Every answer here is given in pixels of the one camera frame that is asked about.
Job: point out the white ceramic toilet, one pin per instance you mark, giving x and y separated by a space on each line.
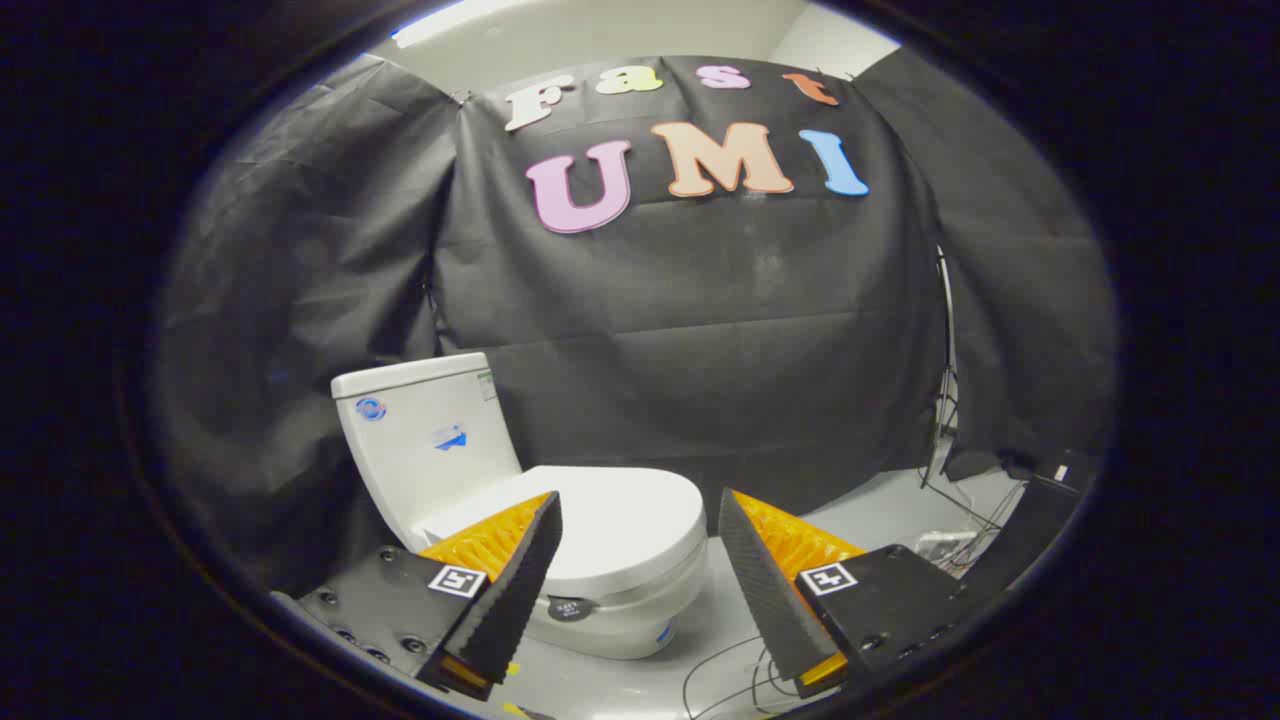
420 470

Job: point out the metal backdrop stand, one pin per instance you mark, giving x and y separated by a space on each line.
952 340

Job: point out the black box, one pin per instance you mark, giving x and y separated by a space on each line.
1040 520

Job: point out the white toilet lid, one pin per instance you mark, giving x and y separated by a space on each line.
630 520

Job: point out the black backdrop cloth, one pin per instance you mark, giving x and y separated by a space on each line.
700 330

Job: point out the white toilet tank cover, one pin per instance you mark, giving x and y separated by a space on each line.
410 375

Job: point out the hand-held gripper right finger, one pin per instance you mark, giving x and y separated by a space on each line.
765 590

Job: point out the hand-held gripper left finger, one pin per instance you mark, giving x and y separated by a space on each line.
520 590

